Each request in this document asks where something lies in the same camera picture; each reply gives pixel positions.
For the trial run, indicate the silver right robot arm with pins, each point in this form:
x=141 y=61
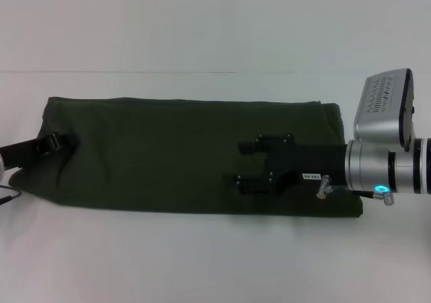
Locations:
x=387 y=166

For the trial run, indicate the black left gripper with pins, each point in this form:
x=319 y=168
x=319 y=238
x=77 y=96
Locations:
x=27 y=151

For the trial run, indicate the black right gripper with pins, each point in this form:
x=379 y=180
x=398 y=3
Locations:
x=306 y=163

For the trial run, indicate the dark green t-shirt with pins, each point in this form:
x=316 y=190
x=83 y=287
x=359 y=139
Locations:
x=151 y=158

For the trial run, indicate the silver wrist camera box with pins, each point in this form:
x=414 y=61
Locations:
x=380 y=111

